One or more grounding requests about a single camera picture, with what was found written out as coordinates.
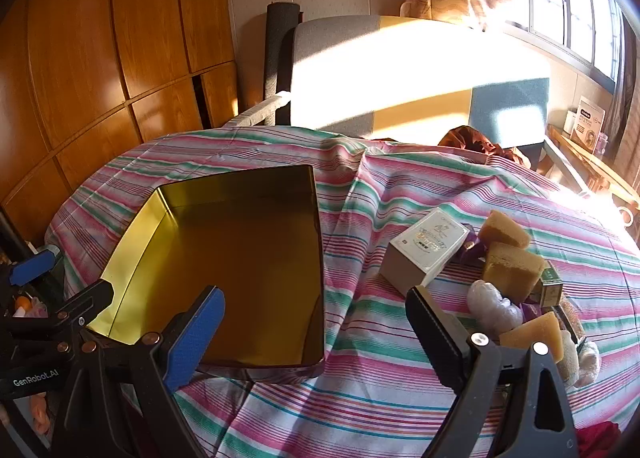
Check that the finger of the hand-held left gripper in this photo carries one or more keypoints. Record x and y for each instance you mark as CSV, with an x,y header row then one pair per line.
x,y
35,264
85,303

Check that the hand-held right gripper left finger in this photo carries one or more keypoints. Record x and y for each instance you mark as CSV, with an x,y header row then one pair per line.
x,y
195,333

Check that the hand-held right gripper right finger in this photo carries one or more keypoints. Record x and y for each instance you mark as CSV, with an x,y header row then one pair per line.
x,y
430,333

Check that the white plastic bag bundle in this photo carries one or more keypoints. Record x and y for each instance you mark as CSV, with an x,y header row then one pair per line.
x,y
492,308

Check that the white cardboard box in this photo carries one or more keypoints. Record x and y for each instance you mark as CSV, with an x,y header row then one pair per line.
x,y
425,248

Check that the gold tin box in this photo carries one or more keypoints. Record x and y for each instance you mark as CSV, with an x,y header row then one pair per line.
x,y
240,258

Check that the purple snack packet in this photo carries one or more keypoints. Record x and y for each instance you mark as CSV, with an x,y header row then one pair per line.
x,y
530,311
472,244

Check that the yellow sponge block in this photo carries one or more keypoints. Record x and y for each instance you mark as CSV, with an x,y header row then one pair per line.
x,y
505,229
532,338
512,269

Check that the white towel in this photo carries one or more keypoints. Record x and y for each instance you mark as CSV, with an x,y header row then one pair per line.
x,y
587,363

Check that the black flask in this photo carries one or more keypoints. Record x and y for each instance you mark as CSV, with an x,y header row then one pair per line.
x,y
15,233

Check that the striped bed sheet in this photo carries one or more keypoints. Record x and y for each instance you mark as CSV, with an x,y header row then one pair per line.
x,y
400,413

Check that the small green box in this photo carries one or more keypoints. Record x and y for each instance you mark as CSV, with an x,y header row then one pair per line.
x,y
547,288

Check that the brown cloth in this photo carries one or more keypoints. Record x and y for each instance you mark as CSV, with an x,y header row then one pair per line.
x,y
470,140

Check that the red cloth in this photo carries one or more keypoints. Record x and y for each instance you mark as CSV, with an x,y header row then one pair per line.
x,y
597,440

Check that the white cup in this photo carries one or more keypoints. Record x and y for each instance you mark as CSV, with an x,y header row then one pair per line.
x,y
627,218

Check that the wooden side table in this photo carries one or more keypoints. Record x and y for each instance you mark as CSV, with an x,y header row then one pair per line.
x,y
595,167

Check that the wooden wardrobe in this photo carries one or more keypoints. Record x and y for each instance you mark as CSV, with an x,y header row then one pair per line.
x,y
100,37

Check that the small white container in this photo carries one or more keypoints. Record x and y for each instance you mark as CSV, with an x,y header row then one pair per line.
x,y
570,121

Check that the white labelled box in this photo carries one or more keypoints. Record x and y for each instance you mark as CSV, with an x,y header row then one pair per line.
x,y
589,125

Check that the grey upholstered chair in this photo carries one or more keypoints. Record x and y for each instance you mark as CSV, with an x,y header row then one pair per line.
x,y
400,67

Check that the striped side curtain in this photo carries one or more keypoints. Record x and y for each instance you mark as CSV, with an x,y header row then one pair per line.
x,y
625,97

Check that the white bed frame rail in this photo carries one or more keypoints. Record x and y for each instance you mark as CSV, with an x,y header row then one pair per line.
x,y
265,107

